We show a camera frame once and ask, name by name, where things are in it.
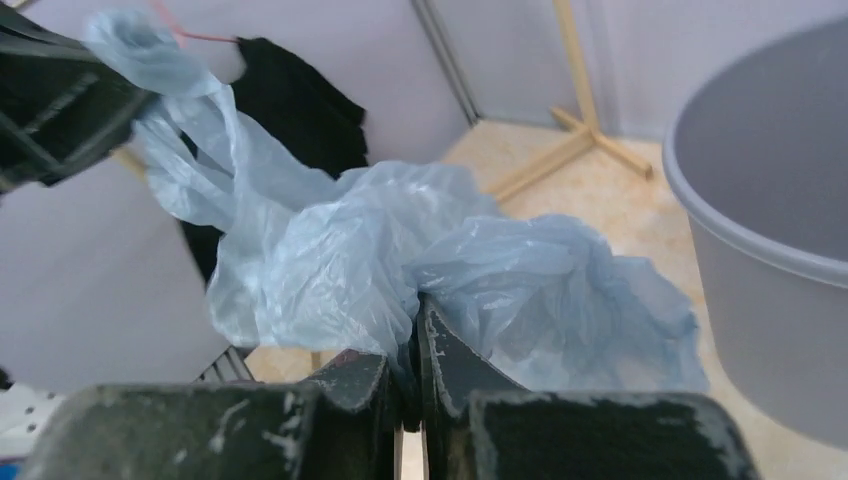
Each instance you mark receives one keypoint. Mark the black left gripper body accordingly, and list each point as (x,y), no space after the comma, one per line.
(62,109)

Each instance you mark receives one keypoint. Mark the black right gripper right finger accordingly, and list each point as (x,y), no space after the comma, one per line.
(479,424)

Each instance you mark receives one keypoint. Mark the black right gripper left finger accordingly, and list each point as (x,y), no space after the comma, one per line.
(338,423)

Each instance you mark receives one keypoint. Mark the light blue plastic trash bag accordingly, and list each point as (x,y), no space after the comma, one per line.
(330,264)

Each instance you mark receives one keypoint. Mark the grey plastic trash bin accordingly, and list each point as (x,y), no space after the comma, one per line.
(758,159)

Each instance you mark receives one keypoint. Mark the pink clothes hanger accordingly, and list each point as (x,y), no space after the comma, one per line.
(180,33)

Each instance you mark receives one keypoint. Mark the black cloth garment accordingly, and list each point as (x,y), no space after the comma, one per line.
(319,125)

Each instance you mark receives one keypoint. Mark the wooden clothes rack frame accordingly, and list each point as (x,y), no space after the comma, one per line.
(583,133)

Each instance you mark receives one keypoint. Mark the aluminium corner frame post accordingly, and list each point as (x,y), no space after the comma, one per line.
(438,37)

